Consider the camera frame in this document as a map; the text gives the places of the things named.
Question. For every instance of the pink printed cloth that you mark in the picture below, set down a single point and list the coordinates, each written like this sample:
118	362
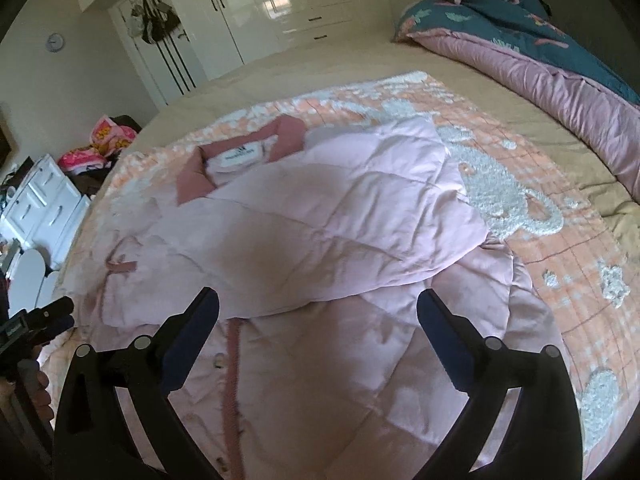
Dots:
105	140

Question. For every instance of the person's left hand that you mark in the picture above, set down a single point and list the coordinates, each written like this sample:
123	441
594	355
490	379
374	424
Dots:
36	390

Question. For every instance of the round wall clock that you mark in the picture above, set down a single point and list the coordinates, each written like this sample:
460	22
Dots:
55	42

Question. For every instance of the bed with beige sheet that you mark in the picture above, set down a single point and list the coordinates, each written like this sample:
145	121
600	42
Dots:
350	60

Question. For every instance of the white drawer chest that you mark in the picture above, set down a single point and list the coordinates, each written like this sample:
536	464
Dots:
45	205

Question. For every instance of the white rounded board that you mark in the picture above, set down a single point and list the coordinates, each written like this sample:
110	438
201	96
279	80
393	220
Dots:
50	285
27	280

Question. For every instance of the white striped door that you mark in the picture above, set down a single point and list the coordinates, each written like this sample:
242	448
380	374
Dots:
160	75

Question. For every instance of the teal and pink comforter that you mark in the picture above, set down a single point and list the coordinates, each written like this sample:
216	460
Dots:
525	75

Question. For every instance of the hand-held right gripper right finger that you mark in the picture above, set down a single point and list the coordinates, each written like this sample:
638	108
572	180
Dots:
445	341

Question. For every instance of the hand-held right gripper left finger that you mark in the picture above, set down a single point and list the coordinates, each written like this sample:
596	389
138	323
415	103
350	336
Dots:
176	360

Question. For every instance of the white glossy wardrobe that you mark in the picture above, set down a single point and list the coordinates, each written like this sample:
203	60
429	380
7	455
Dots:
280	5

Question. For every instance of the black wall screen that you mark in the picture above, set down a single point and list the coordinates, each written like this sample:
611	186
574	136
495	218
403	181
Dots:
4	140

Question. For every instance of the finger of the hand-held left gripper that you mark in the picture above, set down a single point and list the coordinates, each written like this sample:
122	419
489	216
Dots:
52	317

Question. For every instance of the clutter on drawer chest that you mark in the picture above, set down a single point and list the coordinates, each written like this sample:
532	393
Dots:
12	180

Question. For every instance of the hanging dark bags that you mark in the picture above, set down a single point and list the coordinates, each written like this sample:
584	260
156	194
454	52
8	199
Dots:
155	22

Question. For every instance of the pink quilted jacket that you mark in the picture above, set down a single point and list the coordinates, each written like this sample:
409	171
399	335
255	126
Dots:
325	210

